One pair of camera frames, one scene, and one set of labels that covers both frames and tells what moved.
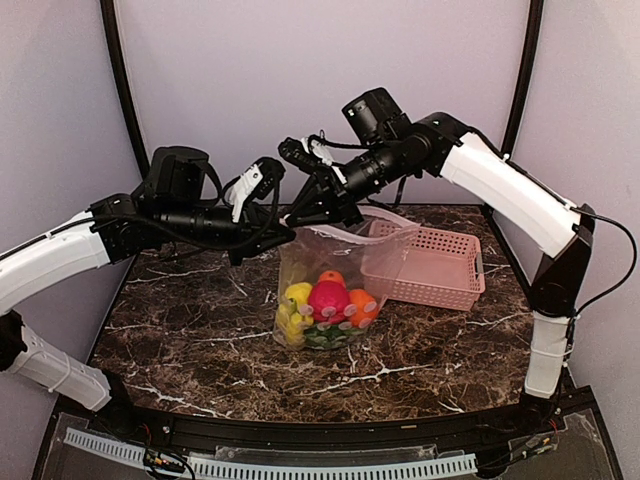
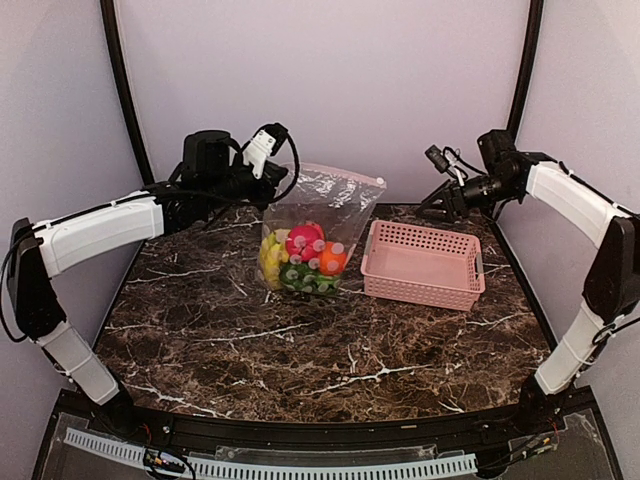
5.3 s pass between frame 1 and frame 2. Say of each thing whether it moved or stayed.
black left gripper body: moved
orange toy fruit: moved
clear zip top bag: moved
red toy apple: moved
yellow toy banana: moved
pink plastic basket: stayed
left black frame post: stayed
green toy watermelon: moved
